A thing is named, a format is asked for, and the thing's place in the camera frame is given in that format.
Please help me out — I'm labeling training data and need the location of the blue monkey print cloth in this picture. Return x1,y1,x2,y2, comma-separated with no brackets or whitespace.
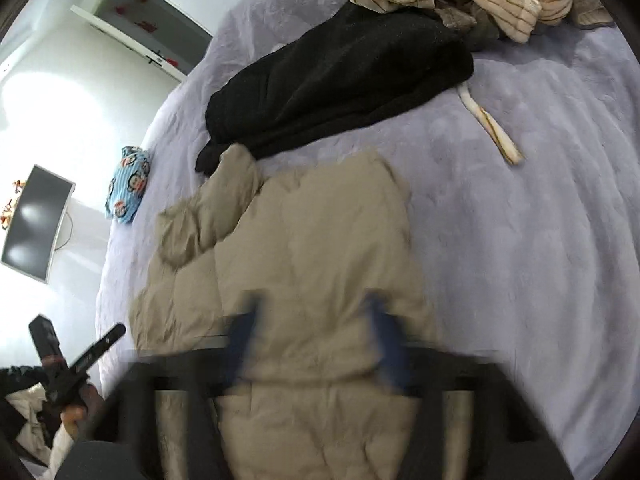
105,146,152,223

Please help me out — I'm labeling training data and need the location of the lavender plush blanket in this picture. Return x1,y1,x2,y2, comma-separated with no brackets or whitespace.
95,0,632,480

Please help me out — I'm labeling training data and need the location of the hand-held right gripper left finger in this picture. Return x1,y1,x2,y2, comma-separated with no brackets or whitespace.
116,294,263,480

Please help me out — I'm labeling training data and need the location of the black fleece garment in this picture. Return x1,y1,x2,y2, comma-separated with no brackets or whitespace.
196,2,475,177

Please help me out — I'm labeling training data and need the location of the wall-mounted flat screen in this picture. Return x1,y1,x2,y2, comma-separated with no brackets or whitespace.
0,164,76,285

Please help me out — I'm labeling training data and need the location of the beige puffer jacket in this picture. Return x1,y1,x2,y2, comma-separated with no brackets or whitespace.
129,149,443,480

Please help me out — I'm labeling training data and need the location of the white wardrobe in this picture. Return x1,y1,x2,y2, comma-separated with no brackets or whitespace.
70,0,216,82

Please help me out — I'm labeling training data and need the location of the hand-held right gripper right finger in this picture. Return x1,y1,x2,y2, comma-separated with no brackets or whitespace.
364,294,566,480

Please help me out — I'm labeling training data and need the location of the person's left hand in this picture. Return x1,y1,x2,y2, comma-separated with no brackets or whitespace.
60,382,106,436

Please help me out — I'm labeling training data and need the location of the grey garment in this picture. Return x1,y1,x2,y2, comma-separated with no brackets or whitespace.
434,0,502,52

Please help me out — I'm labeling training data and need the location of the cream striped fabric belt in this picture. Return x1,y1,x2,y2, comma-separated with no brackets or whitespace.
457,82,525,165

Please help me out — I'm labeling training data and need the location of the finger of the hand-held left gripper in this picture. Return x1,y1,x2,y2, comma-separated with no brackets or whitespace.
67,323,127,377
28,314,67,367

